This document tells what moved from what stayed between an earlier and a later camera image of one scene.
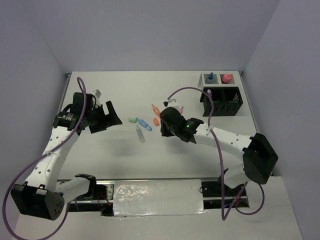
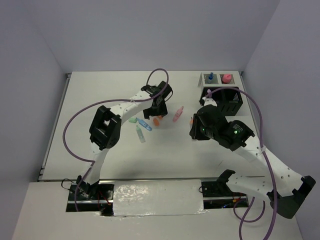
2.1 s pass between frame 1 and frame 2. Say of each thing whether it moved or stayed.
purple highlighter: stayed
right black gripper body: moved
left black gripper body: moved
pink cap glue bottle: stayed
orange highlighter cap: stayed
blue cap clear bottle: stayed
